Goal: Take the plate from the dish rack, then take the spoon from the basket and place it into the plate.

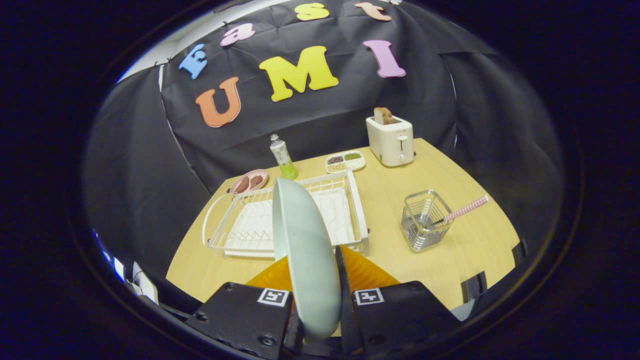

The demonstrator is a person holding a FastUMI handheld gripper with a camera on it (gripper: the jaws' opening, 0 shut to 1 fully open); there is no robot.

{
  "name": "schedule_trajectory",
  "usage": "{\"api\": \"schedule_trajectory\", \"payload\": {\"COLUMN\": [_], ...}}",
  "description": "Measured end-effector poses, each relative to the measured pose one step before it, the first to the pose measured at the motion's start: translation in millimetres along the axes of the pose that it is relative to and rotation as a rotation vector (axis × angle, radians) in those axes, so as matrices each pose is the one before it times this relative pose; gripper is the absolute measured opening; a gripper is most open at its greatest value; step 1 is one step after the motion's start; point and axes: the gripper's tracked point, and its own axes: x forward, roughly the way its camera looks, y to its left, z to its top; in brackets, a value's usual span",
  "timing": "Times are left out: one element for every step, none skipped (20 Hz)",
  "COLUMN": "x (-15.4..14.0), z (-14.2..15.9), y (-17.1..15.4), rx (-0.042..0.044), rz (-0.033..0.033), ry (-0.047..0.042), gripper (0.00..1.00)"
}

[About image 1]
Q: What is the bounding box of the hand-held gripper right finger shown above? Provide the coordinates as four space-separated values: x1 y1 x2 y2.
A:
334 244 461 358

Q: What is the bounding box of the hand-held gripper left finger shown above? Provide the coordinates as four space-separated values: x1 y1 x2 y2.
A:
186 256 304 360

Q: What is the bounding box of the pale green plate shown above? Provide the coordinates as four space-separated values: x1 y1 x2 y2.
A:
271 178 343 341

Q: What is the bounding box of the clear wire basket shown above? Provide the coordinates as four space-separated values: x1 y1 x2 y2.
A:
401 189 455 253

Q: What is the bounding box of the white wire dish rack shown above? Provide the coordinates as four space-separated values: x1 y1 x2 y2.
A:
201 169 371 260

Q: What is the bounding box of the pink checkered handle spoon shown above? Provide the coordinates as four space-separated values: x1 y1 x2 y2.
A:
430 194 490 227

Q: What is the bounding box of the pink plate with food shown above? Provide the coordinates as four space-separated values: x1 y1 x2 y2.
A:
229 169 269 195

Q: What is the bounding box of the white side desk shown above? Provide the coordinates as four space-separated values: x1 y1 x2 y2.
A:
131 260 160 305

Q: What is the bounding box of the white divided food tray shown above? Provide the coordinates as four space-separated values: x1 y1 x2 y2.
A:
325 150 367 174

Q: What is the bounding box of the computer monitor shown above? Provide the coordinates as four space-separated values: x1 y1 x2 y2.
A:
92 230 126 283

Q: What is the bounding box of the clear bottle with green liquid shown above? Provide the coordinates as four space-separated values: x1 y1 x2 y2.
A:
269 133 299 181

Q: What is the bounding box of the white toaster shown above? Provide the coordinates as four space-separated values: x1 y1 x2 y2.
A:
365 115 415 168

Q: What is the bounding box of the black backdrop cloth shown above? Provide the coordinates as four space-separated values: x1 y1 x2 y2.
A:
82 0 566 301

